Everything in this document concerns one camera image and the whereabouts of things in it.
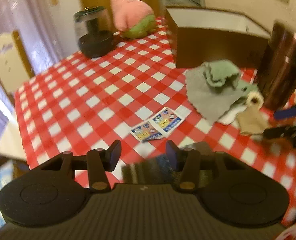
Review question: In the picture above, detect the grey cloth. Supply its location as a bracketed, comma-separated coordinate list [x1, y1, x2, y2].
[185, 66, 246, 126]

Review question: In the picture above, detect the striped knit sock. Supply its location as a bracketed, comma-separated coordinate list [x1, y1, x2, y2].
[121, 141, 214, 183]

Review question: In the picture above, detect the strip of printed sachets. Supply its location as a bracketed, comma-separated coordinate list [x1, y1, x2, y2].
[130, 107, 185, 143]

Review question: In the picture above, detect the red white packet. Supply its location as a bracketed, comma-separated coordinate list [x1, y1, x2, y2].
[275, 221, 296, 240]

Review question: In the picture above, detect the pale purple curtain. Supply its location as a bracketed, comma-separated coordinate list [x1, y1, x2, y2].
[0, 0, 61, 120]

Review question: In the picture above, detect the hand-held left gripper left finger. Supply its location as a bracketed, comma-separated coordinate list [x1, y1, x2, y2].
[39, 139, 122, 193]

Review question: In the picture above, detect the brown metal vacuum flask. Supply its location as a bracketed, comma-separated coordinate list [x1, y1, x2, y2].
[257, 21, 296, 111]

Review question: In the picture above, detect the beige cloth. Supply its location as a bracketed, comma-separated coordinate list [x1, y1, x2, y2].
[236, 103, 270, 136]

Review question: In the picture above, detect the brown box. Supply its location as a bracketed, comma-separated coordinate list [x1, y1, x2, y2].
[165, 7, 277, 81]

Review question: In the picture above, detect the white beaded scrunchie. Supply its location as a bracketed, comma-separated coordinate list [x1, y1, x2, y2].
[246, 91, 264, 108]

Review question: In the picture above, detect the pink starfish plush toy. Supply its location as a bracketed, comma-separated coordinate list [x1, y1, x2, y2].
[109, 0, 156, 39]

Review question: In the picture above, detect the glass jar with black base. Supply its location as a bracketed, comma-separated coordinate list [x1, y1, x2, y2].
[73, 6, 114, 59]

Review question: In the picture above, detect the cream wooden chair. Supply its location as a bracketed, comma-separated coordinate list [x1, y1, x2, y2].
[0, 29, 34, 161]

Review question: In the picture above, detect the white sock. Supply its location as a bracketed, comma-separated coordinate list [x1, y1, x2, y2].
[217, 104, 246, 125]

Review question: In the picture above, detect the red white checkered tablecloth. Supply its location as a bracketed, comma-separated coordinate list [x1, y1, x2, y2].
[14, 16, 296, 228]

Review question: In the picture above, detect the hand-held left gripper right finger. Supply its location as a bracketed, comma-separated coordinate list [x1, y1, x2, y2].
[165, 140, 252, 193]

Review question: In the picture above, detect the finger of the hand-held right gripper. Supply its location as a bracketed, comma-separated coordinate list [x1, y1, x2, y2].
[273, 105, 296, 119]
[262, 125, 296, 141]

